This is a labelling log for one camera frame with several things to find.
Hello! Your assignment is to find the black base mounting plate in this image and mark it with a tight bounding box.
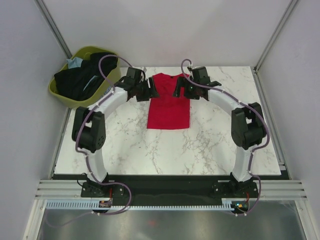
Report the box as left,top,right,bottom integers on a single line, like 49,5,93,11
80,175,258,206

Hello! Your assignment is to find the red t shirt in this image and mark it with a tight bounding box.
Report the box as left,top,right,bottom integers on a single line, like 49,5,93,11
146,73,190,130

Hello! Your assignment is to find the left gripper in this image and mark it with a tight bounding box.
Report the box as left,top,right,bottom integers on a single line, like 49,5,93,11
134,77,160,103

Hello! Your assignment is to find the purple cable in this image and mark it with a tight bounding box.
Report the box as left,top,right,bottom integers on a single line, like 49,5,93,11
180,58,271,218
74,54,133,228

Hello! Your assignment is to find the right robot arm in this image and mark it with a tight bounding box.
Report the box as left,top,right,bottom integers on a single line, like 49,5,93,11
173,66,270,197

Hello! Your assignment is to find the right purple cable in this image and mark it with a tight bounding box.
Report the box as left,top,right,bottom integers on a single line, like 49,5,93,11
180,58,271,218

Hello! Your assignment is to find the aluminium frame post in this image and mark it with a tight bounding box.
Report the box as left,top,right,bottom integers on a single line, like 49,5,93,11
252,0,300,75
34,0,73,59

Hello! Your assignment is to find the white slotted cable duct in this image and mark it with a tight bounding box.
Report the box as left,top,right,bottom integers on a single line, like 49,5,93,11
45,199,235,211

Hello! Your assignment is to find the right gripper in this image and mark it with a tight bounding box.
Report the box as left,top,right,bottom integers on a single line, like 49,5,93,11
172,76,200,101

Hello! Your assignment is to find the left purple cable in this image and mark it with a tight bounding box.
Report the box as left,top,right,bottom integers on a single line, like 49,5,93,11
74,54,133,228

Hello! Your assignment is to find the left aluminium frame post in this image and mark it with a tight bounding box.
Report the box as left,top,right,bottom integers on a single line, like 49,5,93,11
34,0,73,59

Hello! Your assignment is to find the right aluminium frame post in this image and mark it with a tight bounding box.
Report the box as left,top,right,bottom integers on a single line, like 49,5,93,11
252,0,300,75

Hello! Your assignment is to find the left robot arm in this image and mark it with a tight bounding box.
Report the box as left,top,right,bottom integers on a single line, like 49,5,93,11
71,67,160,197

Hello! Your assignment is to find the black t shirt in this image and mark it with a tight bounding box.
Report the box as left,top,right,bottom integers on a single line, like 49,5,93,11
54,52,118,101

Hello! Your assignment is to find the light blue t shirt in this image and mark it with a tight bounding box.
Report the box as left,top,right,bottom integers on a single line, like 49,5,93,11
66,57,83,69

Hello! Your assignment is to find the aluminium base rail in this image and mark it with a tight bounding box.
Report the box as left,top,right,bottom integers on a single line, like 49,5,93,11
35,180,307,201

